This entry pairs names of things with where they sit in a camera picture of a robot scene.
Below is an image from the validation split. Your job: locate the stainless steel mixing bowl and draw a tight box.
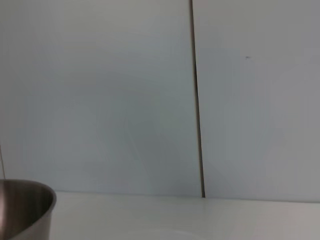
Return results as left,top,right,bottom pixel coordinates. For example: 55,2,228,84
0,178,57,240

